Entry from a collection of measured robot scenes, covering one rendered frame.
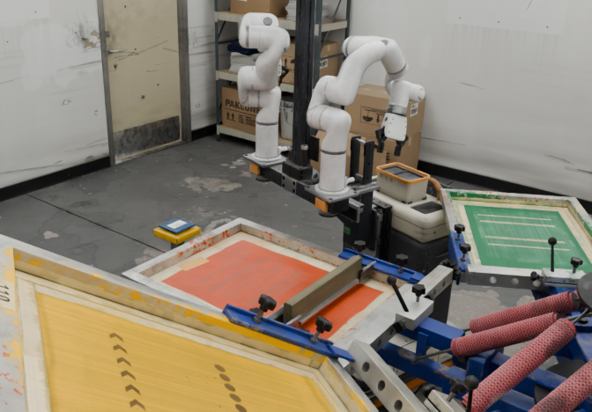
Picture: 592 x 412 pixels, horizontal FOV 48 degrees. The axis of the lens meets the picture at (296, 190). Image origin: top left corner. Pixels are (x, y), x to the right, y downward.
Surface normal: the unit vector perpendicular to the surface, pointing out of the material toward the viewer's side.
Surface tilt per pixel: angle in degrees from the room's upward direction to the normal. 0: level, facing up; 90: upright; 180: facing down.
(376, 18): 90
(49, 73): 90
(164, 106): 90
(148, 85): 90
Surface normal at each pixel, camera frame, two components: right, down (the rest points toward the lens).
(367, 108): -0.54, 0.29
